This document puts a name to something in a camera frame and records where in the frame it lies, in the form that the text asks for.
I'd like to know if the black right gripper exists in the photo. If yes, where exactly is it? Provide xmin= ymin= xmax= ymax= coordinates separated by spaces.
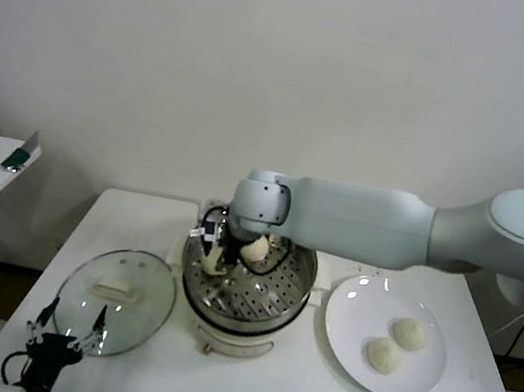
xmin=216 ymin=226 xmax=258 ymax=283

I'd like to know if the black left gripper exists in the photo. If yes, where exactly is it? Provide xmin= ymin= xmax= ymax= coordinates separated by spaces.
xmin=14 ymin=290 xmax=116 ymax=392

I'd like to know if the white steamed baozi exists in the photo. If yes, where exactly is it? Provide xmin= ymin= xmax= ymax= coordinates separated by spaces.
xmin=237 ymin=231 xmax=272 ymax=267
xmin=360 ymin=334 xmax=406 ymax=377
xmin=386 ymin=315 xmax=434 ymax=356
xmin=196 ymin=245 xmax=233 ymax=280

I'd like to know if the round glass pot lid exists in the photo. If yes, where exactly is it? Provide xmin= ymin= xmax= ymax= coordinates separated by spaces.
xmin=45 ymin=236 xmax=183 ymax=369

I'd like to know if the perforated steel steamer basket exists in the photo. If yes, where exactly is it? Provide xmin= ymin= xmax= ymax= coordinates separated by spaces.
xmin=170 ymin=201 xmax=327 ymax=345

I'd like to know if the white electric cooking pot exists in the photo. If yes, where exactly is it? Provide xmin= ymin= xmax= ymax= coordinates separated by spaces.
xmin=152 ymin=232 xmax=336 ymax=374

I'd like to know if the round white plate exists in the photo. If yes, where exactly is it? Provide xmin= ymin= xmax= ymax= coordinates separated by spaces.
xmin=312 ymin=267 xmax=461 ymax=392

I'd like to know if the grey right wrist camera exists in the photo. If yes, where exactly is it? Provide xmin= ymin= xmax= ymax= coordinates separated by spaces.
xmin=185 ymin=201 xmax=231 ymax=261

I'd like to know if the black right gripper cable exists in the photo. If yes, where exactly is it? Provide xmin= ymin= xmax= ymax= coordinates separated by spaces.
xmin=235 ymin=232 xmax=296 ymax=283

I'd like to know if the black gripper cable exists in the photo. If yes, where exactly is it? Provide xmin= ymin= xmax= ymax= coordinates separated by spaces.
xmin=235 ymin=232 xmax=296 ymax=283
xmin=0 ymin=346 xmax=34 ymax=390

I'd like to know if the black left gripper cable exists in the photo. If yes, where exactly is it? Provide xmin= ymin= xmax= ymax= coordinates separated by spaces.
xmin=0 ymin=346 xmax=34 ymax=390

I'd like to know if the white power cable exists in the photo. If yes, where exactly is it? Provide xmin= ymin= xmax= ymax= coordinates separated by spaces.
xmin=495 ymin=307 xmax=524 ymax=341

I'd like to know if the black power cable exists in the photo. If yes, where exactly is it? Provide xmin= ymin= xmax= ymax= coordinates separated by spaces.
xmin=506 ymin=314 xmax=524 ymax=361

